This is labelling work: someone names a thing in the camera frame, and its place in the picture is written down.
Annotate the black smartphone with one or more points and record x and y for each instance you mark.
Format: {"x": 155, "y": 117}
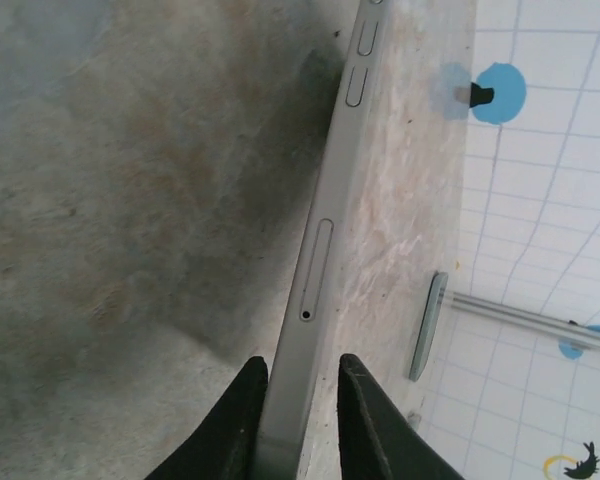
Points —
{"x": 320, "y": 200}

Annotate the aluminium corner post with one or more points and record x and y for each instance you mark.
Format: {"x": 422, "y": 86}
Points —
{"x": 530, "y": 320}

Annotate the blue oval fish decal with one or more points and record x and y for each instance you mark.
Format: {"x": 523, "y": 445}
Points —
{"x": 505, "y": 95}

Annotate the black phone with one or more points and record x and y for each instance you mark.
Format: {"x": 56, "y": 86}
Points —
{"x": 427, "y": 325}

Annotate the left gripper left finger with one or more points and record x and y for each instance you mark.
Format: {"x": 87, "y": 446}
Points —
{"x": 230, "y": 430}

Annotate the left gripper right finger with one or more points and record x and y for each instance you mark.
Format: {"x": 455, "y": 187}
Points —
{"x": 375, "y": 440}

